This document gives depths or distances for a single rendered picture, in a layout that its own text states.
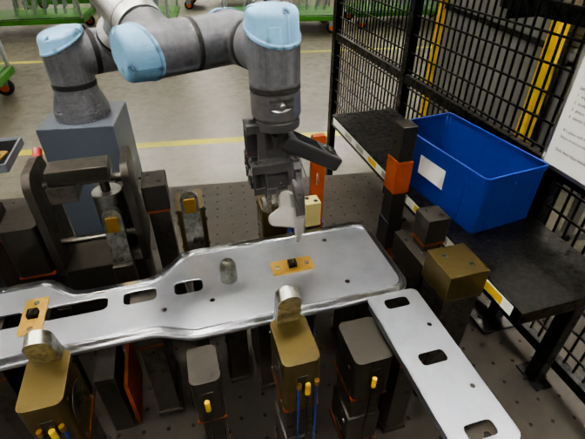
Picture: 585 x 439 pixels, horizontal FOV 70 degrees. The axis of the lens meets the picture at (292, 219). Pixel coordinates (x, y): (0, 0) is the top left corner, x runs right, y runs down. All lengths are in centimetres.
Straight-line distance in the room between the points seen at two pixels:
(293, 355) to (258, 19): 46
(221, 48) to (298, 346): 45
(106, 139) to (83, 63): 20
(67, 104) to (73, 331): 70
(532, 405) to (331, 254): 56
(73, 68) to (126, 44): 68
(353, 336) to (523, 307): 29
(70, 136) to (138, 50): 73
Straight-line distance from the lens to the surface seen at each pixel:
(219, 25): 67
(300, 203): 67
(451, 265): 80
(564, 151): 98
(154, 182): 91
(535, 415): 111
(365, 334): 76
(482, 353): 117
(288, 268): 83
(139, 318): 79
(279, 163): 65
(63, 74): 129
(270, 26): 59
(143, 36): 62
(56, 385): 69
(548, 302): 85
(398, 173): 98
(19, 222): 97
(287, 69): 60
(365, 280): 82
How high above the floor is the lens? 156
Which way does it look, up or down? 36 degrees down
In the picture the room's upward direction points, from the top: straight up
